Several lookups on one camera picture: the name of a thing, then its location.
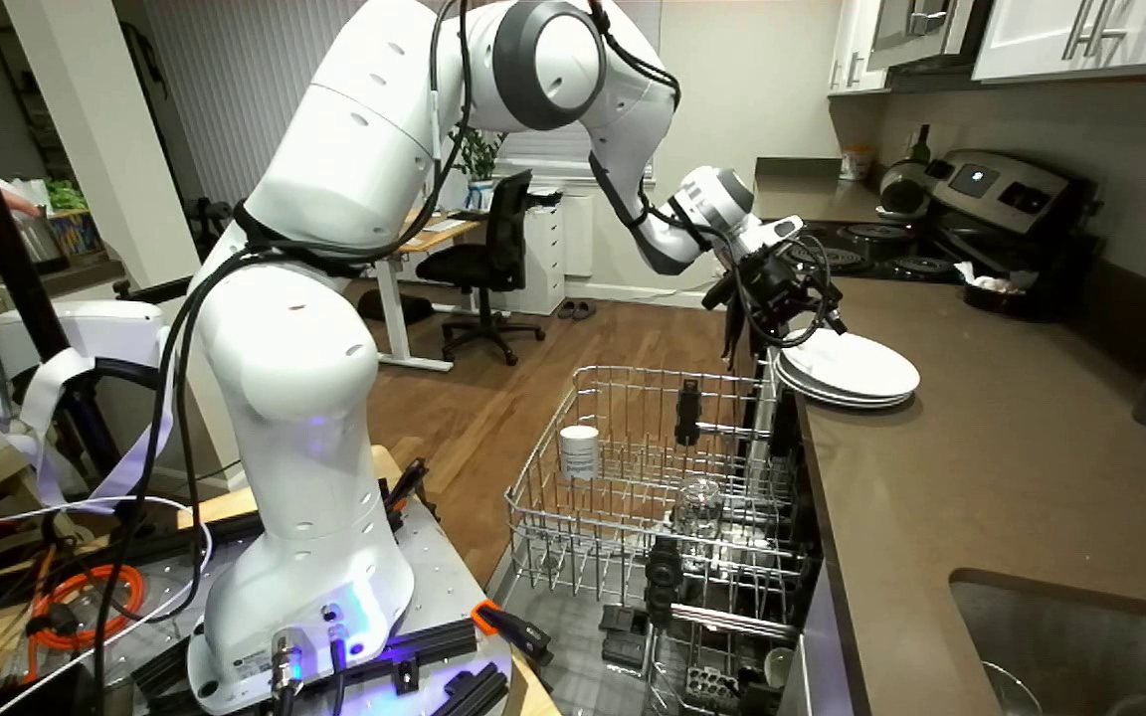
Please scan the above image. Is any narrow white wall cabinet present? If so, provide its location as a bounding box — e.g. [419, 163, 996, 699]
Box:
[825, 0, 890, 97]

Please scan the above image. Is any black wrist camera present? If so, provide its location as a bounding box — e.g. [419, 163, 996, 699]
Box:
[702, 264, 753, 319]

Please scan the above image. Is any black kitchen stove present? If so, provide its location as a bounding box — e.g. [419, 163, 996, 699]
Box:
[802, 147, 1098, 321]

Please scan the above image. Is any loaded lower dishwasher rack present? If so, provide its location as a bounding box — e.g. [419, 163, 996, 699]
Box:
[590, 533, 821, 716]

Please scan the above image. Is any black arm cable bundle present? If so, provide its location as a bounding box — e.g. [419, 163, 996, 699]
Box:
[90, 0, 476, 716]

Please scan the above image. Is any wide white wall cabinet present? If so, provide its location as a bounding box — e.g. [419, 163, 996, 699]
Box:
[967, 0, 1146, 89]

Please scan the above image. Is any robot mounting table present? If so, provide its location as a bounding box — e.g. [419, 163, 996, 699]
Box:
[0, 443, 564, 716]

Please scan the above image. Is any green potted plant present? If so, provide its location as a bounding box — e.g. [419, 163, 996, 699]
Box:
[460, 127, 513, 215]

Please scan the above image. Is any orange cable coil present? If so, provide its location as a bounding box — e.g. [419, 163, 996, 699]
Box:
[18, 559, 152, 655]

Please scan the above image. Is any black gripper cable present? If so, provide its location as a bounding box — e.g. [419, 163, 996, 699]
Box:
[581, 0, 686, 272]

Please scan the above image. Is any steel kitchen sink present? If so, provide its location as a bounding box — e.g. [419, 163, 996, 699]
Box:
[947, 570, 1146, 716]

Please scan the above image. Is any grey open dishwasher door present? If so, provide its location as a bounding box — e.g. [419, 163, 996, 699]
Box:
[487, 547, 629, 716]

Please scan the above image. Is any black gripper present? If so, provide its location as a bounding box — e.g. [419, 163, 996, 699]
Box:
[736, 233, 853, 358]

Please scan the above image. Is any black tripod pole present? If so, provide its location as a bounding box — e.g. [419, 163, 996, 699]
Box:
[0, 54, 121, 481]

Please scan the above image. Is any dark kettle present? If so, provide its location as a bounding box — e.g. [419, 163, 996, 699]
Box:
[871, 123, 943, 221]

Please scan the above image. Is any black clamp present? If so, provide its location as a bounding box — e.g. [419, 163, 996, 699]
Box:
[383, 452, 435, 533]

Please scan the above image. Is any black office chair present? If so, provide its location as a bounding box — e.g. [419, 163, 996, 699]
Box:
[414, 166, 564, 371]

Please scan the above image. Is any pale lilac strap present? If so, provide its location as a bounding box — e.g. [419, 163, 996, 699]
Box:
[0, 347, 183, 518]

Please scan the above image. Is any black rack clip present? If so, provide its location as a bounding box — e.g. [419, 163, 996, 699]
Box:
[674, 375, 708, 448]

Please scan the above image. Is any white crumpled cloth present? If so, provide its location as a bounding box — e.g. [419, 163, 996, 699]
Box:
[951, 260, 1023, 298]

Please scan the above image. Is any white box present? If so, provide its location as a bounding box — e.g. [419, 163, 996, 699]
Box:
[0, 298, 174, 400]

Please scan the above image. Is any white cup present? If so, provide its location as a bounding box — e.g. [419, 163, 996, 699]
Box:
[556, 420, 606, 485]

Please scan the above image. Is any red black handled tool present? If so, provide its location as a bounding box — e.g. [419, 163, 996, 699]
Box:
[469, 597, 552, 668]

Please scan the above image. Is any metal wire dishwasher rack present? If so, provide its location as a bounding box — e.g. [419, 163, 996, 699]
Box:
[500, 362, 821, 650]

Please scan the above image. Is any dark overhead microwave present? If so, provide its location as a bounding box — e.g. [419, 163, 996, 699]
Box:
[866, 0, 996, 77]

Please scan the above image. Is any thin white cable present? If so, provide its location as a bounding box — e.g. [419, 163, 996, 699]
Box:
[0, 256, 221, 716]

